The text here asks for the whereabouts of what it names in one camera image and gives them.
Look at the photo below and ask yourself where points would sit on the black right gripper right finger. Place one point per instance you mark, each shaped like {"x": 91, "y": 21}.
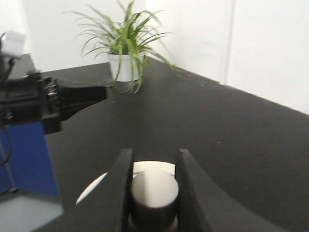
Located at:
{"x": 205, "y": 207}

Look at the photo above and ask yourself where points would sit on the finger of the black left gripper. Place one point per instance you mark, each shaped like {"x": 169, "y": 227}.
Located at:
{"x": 72, "y": 99}

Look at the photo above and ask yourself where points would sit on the glass jar with beige lid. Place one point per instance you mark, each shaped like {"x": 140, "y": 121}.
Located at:
{"x": 154, "y": 192}

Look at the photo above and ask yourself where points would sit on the potted spider plant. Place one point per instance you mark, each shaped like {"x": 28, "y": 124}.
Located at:
{"x": 127, "y": 43}

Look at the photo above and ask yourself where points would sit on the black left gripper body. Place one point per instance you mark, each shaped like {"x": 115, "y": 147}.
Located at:
{"x": 30, "y": 99}

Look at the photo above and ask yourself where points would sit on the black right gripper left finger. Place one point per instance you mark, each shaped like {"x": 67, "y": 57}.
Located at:
{"x": 105, "y": 208}

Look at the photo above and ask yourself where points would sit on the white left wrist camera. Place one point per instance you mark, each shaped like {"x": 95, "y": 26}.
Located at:
{"x": 12, "y": 44}

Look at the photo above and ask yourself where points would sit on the blue lab cabinets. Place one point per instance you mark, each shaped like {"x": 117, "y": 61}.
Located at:
{"x": 30, "y": 167}

